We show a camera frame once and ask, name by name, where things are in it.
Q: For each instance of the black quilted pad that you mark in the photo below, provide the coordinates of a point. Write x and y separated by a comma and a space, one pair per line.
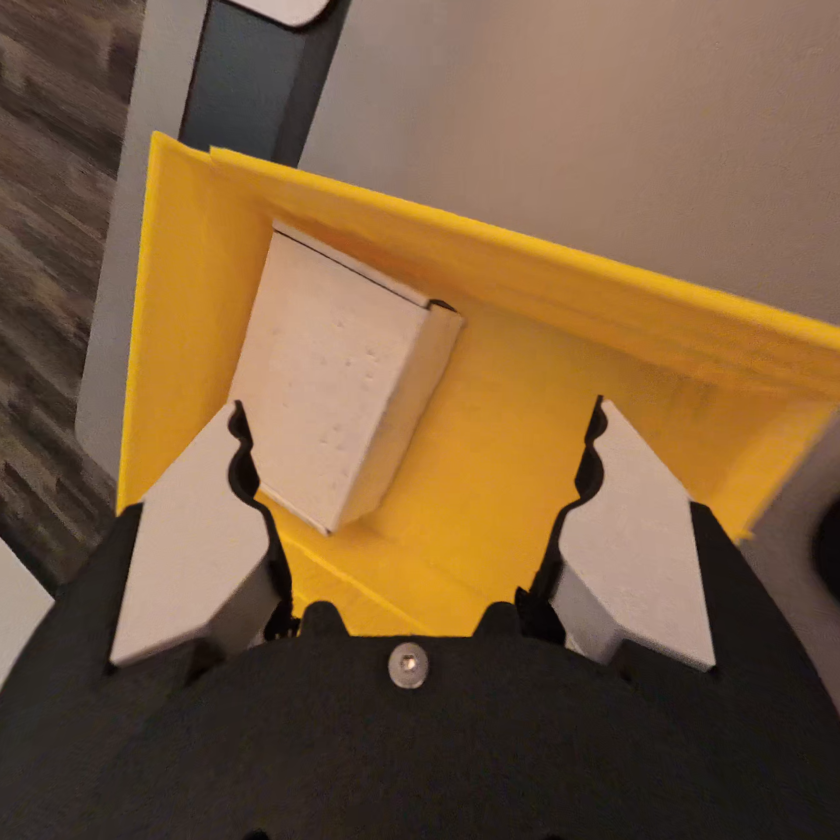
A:
828, 541

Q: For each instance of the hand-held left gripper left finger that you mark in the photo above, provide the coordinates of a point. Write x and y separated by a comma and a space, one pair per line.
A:
190, 564

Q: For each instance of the yellow plastic bin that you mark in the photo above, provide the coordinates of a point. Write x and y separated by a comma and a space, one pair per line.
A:
492, 426

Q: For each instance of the white sheet stand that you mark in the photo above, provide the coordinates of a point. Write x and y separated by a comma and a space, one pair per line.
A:
289, 8

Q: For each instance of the white cardboard mailer box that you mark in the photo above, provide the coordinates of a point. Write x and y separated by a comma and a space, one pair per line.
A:
328, 367

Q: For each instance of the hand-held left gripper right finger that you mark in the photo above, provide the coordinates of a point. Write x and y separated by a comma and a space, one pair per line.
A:
630, 558

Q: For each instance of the black desk mat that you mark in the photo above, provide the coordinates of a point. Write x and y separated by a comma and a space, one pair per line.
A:
249, 79

